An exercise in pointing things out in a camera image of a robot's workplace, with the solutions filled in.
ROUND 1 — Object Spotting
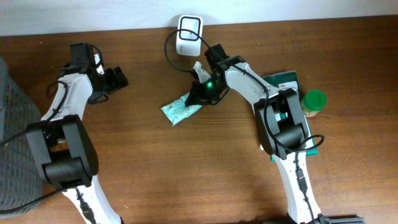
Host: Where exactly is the green glove package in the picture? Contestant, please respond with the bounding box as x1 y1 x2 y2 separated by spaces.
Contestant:
262 71 318 157

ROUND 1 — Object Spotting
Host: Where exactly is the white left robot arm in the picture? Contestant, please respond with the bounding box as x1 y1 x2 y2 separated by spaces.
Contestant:
26 67 128 223

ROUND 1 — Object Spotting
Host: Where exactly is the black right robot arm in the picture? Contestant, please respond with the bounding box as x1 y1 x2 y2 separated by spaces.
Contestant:
185 44 364 223

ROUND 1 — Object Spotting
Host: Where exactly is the white barcode scanner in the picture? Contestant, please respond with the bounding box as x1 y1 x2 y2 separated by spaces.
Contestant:
176 15 203 57

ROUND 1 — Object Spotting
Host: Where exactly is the grey plastic basket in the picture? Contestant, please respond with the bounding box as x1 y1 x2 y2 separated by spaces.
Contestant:
1 58 42 210

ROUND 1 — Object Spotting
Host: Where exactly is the green lid jar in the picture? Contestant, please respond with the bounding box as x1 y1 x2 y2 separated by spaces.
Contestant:
301 90 327 118

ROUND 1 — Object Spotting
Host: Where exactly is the mint wipes pack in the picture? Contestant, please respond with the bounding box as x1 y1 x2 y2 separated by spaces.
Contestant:
161 93 202 126

